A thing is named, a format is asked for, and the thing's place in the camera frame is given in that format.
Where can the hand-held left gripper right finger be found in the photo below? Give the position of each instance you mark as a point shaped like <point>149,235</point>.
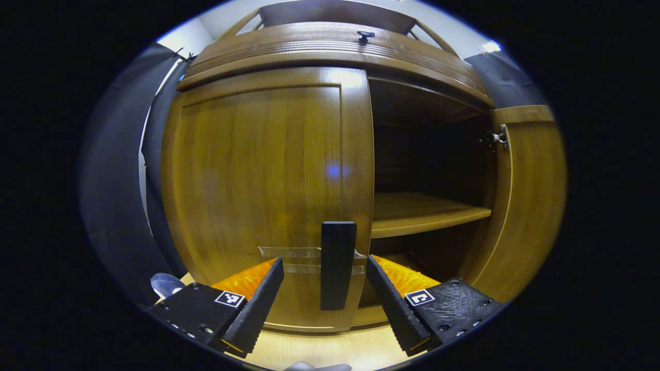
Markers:
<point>394,309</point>

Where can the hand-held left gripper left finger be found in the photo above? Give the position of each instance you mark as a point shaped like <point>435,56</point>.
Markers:
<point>258,309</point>

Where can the wooden double-door shoe cabinet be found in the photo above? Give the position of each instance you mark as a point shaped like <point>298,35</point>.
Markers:
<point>423,211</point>

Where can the wooden shoe cabinet door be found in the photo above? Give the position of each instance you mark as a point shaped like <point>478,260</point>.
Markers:
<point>258,170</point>
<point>531,206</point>

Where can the wooden drawer with dark knob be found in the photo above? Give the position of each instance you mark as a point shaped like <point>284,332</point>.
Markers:
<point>309,51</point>

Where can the ceiling light panel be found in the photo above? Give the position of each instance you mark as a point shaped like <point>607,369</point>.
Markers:
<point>490,46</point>

